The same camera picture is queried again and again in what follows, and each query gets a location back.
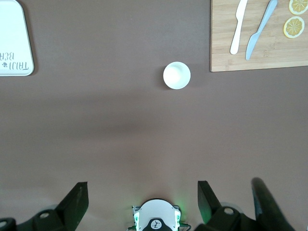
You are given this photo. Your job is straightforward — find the white plastic knife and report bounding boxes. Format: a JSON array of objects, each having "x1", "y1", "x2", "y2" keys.
[{"x1": 230, "y1": 0, "x2": 248, "y2": 55}]

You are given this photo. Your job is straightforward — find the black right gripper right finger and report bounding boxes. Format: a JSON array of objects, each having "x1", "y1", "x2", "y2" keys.
[{"x1": 194, "y1": 180, "x2": 262, "y2": 231}]

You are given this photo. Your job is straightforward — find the grey plastic knife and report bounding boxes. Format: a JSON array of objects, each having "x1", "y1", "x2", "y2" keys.
[{"x1": 245, "y1": 0, "x2": 278, "y2": 61}]

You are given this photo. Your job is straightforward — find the wooden cutting board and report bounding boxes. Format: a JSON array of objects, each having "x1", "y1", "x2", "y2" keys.
[{"x1": 210, "y1": 0, "x2": 308, "y2": 73}]

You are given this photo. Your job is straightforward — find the white plastic cup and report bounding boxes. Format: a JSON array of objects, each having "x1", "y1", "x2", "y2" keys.
[{"x1": 163, "y1": 61, "x2": 192, "y2": 90}]

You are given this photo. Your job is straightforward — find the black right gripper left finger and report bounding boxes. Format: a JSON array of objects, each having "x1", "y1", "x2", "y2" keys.
[{"x1": 0, "y1": 182, "x2": 89, "y2": 231}]

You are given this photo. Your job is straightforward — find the lemon slice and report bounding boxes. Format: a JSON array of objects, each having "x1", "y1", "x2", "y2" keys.
[
  {"x1": 283, "y1": 16, "x2": 305, "y2": 39},
  {"x1": 288, "y1": 0, "x2": 308, "y2": 15}
]

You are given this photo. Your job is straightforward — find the cream bear print tray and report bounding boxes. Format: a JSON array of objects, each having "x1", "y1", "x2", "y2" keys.
[{"x1": 0, "y1": 0, "x2": 35, "y2": 77}]

